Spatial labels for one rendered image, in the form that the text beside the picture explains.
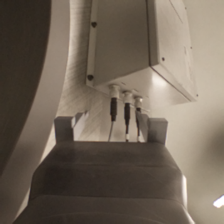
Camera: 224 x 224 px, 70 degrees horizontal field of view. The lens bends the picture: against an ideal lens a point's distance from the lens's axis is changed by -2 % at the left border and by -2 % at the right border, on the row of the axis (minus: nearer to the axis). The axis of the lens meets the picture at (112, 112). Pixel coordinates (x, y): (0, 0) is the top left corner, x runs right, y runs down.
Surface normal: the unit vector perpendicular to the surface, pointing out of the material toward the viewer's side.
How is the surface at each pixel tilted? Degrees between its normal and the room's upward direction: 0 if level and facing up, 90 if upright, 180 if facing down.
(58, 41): 90
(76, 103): 90
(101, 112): 90
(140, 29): 137
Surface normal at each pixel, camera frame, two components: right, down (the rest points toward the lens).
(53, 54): 0.76, -0.15
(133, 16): -0.66, -0.21
